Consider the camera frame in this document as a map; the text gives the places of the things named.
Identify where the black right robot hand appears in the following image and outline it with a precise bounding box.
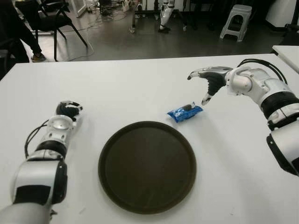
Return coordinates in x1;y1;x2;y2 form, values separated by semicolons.
186;66;234;107

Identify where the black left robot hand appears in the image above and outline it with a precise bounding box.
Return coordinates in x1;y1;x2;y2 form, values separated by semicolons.
56;100;84;122

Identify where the blue Oreo cookie pack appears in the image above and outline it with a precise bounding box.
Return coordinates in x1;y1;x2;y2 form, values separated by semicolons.
166;101;203;123

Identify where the grey plastic stool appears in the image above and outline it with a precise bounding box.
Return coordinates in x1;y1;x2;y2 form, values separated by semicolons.
219;4;253;42

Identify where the white side table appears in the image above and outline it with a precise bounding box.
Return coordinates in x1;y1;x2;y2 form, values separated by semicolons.
272;45;299;74

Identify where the white humanoid robot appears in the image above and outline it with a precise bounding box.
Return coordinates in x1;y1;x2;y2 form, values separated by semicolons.
157;0;176;33

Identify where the black office chair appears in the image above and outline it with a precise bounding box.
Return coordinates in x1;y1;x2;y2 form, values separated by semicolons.
278;23;299;46

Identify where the black metal chair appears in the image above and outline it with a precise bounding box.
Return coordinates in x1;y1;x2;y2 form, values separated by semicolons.
14;0;89;62

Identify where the person in dark clothes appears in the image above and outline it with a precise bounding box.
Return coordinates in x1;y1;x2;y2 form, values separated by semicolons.
0;0;47;63

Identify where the round dark brown tray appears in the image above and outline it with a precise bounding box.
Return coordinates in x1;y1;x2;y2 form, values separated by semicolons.
98;120;197;215

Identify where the white framed board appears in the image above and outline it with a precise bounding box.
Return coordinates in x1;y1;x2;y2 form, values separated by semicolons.
67;0;87;18

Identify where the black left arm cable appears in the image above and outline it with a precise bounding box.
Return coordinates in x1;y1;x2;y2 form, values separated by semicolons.
25;119;51;159

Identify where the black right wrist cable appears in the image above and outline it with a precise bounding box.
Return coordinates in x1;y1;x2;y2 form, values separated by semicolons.
239;59;288;84

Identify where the white floor cable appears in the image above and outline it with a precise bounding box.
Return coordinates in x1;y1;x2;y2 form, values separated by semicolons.
67;13;122;62

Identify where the black rolling frame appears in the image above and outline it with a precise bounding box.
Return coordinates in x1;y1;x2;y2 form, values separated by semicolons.
128;0;190;33

